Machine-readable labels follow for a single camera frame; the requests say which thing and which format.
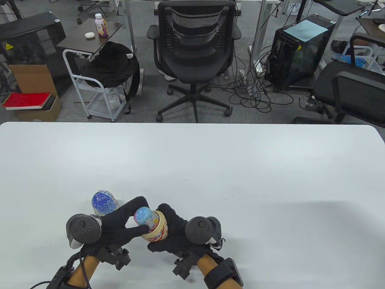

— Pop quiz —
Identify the person's left hand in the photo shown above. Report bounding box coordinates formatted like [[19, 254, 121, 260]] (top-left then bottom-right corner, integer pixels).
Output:
[[83, 197, 149, 254]]

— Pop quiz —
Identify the person's right hand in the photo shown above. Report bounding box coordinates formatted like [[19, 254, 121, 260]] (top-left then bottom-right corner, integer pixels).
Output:
[[147, 204, 223, 257]]

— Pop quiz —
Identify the large cream Russian doll bottom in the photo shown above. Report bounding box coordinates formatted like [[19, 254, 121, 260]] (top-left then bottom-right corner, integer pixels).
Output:
[[141, 210, 168, 243]]

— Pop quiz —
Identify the large blue Russian doll top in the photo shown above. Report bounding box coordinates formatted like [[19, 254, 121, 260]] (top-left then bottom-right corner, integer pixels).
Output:
[[91, 190, 120, 216]]

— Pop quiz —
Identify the person's right forearm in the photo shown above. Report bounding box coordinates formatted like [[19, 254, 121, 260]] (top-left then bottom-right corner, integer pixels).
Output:
[[196, 254, 242, 289]]

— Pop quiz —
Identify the person's left forearm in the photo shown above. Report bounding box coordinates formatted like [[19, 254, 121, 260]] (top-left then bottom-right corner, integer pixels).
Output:
[[65, 254, 100, 289]]

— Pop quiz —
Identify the black VR controller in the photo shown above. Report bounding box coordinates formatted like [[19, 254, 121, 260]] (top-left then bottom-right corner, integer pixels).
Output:
[[66, 213, 103, 249], [185, 216, 226, 250]]

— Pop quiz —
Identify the white metal rolling cart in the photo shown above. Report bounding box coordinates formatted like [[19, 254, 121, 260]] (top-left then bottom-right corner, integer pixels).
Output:
[[63, 49, 128, 122]]

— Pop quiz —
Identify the red notebook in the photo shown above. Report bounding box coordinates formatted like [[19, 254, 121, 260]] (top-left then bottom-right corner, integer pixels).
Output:
[[2, 92, 52, 110]]

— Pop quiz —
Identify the black bag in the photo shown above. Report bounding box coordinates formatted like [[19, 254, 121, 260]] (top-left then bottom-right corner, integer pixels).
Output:
[[81, 41, 141, 115]]

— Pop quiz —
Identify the white power strip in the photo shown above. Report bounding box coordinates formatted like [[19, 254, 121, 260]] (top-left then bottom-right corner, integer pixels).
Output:
[[240, 69, 260, 97]]

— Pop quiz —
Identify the open cardboard box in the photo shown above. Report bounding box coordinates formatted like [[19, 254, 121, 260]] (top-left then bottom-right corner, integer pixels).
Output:
[[8, 64, 63, 122]]

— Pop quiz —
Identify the black mesh office chair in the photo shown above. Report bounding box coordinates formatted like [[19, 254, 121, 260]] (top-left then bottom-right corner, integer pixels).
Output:
[[146, 0, 242, 123]]

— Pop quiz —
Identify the dark brown side table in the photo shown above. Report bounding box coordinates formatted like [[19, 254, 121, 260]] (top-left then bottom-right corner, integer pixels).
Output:
[[57, 18, 123, 56]]

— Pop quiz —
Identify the white metal desk leg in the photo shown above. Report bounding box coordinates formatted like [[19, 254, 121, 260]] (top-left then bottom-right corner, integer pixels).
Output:
[[249, 0, 273, 73], [124, 0, 138, 54]]

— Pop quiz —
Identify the purple drink bottle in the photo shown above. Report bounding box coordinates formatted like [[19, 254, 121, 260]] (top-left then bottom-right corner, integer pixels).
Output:
[[94, 13, 108, 38]]

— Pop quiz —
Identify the black glass computer tower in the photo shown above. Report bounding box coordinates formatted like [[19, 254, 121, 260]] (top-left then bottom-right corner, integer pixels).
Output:
[[264, 14, 336, 92]]

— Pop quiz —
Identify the black cabinet with warning sticker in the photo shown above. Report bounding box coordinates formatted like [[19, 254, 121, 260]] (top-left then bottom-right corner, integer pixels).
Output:
[[0, 11, 67, 97]]

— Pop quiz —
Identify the black chair base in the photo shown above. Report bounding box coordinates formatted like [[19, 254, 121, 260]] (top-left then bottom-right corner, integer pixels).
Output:
[[77, 0, 121, 24]]

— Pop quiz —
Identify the black padded office chair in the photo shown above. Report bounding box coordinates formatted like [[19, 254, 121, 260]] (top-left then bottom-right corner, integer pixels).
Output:
[[291, 33, 385, 128]]

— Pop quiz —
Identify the light blue paper sheet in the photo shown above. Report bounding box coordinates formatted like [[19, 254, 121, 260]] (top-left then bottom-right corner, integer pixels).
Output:
[[284, 20, 328, 42]]

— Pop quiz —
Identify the black shoe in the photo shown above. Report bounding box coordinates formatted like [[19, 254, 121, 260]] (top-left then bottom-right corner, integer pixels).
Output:
[[330, 40, 350, 53]]

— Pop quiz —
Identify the blue plastic bag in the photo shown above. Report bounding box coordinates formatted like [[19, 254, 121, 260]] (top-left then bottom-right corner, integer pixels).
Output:
[[334, 54, 370, 68]]

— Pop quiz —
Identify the black desk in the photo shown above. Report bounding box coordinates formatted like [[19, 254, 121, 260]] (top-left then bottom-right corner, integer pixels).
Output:
[[313, 0, 376, 16]]

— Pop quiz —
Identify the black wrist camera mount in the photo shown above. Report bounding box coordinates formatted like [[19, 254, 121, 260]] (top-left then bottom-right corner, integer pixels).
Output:
[[172, 251, 211, 279], [96, 244, 131, 270]]

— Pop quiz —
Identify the black wrist strap unit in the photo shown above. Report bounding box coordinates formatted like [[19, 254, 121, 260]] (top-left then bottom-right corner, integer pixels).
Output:
[[204, 257, 244, 289], [45, 265, 75, 289]]

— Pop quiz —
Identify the tangle of black floor cables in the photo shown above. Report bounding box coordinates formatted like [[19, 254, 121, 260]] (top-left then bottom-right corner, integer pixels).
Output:
[[208, 45, 295, 113]]

